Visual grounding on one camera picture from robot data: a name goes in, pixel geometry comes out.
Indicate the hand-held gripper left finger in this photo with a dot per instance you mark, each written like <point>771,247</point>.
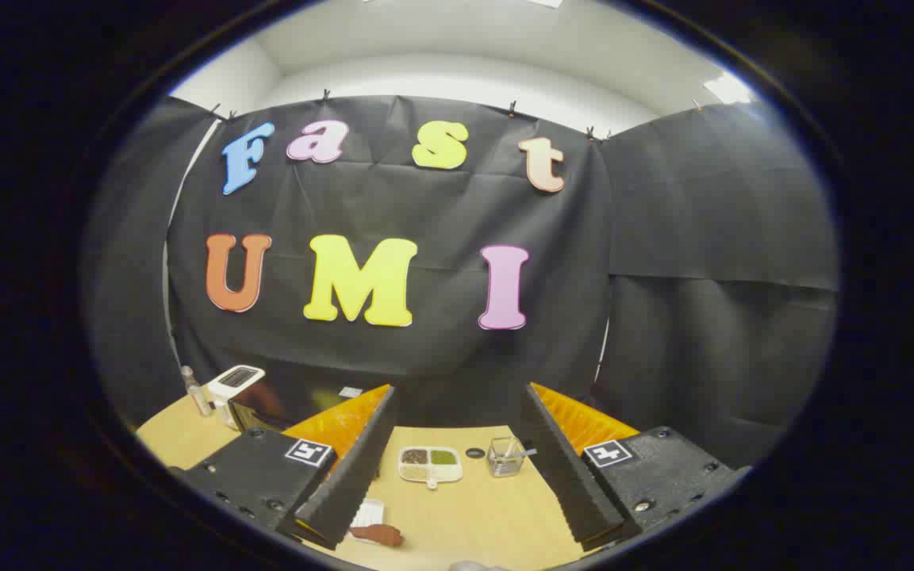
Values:
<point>350,476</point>

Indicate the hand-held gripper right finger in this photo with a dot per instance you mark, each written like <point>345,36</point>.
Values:
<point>564,476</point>

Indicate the reddish brown meat piece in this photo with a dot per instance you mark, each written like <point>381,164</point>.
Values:
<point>382,536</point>

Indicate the black toaster oven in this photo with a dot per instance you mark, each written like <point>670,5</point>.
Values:
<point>322,396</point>

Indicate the white bread toaster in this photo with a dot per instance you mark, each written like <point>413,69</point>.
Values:
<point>235,379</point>

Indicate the white rectangular tray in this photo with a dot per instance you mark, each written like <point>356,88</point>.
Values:
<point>370,511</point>

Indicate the metal spoon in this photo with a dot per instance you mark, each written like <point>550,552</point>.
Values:
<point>522,454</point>

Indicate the white divided plate with beans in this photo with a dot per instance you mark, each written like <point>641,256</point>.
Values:
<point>429,466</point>

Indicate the small clear bottle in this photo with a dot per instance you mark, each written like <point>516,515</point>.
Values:
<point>197,396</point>

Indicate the ceiling light panel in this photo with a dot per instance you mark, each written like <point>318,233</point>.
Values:
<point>728,89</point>

